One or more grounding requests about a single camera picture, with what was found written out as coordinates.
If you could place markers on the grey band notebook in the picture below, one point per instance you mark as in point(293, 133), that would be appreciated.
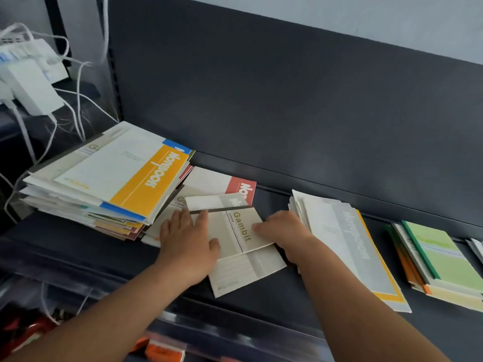
point(215, 201)

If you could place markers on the red band notebook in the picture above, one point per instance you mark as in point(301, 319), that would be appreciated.
point(211, 180)

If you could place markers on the white power adapter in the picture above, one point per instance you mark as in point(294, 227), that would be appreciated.
point(32, 88)

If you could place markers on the person's right hand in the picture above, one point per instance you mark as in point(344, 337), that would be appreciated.
point(290, 233)

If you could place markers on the pile of assorted notebooks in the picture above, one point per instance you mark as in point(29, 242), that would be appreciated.
point(113, 177)

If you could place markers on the dark grey shelf unit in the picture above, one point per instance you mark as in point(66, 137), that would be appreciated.
point(302, 109)

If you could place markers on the person's right forearm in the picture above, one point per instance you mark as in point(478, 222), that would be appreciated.
point(354, 309)

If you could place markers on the black shelf upright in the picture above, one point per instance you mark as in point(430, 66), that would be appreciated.
point(56, 26)

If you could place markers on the white lined-cover notebook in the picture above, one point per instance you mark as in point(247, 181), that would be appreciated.
point(249, 273)

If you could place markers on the person's left hand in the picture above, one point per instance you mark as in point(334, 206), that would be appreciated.
point(185, 252)

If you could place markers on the stack of white notebooks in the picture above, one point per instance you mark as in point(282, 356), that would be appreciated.
point(347, 245)

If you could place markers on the person's left thumb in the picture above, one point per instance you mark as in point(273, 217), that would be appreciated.
point(214, 248)

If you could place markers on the person's left middle finger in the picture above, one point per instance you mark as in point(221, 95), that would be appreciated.
point(186, 222)

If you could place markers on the person's right thumb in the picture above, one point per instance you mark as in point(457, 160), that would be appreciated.
point(264, 231)

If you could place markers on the person's left little finger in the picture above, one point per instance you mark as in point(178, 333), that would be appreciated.
point(164, 231)

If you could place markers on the red packet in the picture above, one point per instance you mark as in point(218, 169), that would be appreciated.
point(22, 331)

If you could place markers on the stack of green orange notebooks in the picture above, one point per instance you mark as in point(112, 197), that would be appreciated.
point(441, 260)

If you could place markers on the orange packet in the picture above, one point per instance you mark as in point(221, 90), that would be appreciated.
point(162, 350)

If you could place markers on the person's left forearm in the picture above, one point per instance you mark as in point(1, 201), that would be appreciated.
point(113, 320)

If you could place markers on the white power strip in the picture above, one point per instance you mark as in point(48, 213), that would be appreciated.
point(45, 52)

